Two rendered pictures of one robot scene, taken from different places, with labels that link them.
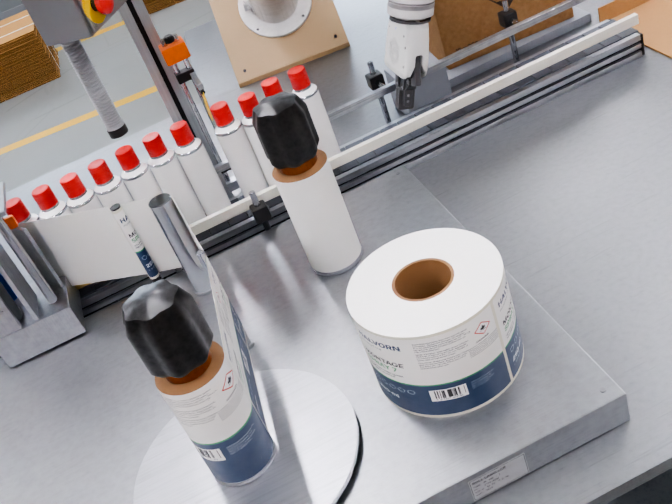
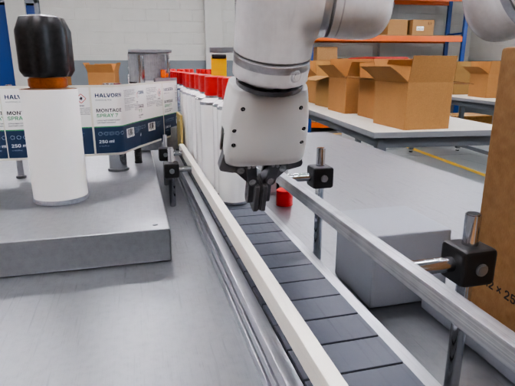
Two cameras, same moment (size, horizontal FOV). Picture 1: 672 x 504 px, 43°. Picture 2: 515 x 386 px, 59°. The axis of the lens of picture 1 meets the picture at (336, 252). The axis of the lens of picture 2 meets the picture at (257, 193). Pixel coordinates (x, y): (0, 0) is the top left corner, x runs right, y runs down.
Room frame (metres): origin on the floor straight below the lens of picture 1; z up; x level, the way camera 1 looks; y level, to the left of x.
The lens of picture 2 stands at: (1.36, -0.80, 1.10)
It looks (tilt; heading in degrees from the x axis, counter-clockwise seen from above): 15 degrees down; 82
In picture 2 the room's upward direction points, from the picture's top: straight up
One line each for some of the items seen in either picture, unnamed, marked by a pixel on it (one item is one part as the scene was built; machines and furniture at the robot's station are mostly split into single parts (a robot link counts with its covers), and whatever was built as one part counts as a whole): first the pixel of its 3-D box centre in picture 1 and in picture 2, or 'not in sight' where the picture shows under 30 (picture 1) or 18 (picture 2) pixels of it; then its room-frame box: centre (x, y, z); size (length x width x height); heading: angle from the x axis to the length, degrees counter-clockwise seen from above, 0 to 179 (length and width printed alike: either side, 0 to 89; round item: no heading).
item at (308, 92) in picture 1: (313, 118); (233, 142); (1.42, -0.05, 0.98); 0.05 x 0.05 x 0.20
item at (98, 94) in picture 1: (92, 83); not in sight; (1.47, 0.29, 1.18); 0.04 x 0.04 x 0.21
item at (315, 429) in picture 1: (245, 460); not in sight; (0.78, 0.21, 0.89); 0.31 x 0.31 x 0.01
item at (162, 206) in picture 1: (183, 245); (115, 127); (1.19, 0.23, 0.97); 0.05 x 0.05 x 0.19
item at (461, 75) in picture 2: not in sight; (456, 77); (4.48, 4.50, 0.97); 0.52 x 0.36 x 0.37; 4
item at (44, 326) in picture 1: (7, 274); (154, 99); (1.25, 0.52, 1.01); 0.14 x 0.13 x 0.26; 97
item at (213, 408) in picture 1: (199, 384); not in sight; (0.78, 0.21, 1.04); 0.09 x 0.09 x 0.29
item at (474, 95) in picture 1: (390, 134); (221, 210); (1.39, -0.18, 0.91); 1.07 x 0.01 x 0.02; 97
